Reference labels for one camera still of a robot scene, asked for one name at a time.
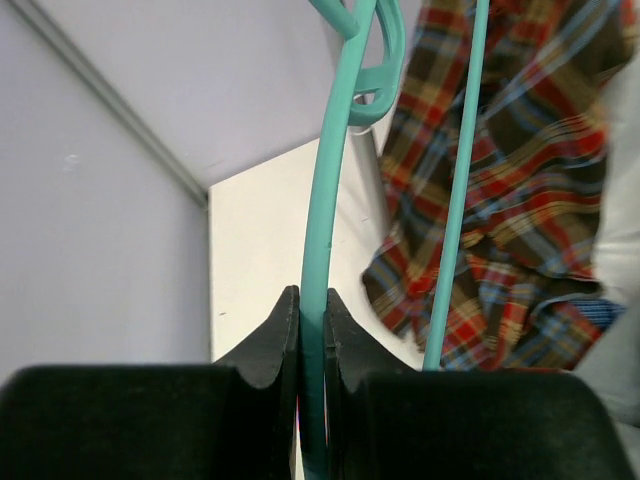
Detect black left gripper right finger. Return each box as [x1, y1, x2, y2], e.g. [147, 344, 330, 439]
[324, 289, 420, 479]

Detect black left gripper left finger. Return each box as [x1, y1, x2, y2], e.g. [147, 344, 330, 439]
[214, 286, 300, 479]

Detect red brown plaid shirt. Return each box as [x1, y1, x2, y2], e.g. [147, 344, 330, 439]
[362, 1, 638, 370]

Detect white shirt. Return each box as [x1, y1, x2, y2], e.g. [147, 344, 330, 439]
[577, 61, 639, 430]

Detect teal hanger of grey shirt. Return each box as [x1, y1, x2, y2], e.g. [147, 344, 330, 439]
[299, 1, 490, 479]

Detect dark blue checked shirt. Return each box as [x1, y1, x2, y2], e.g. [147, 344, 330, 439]
[572, 298, 626, 330]

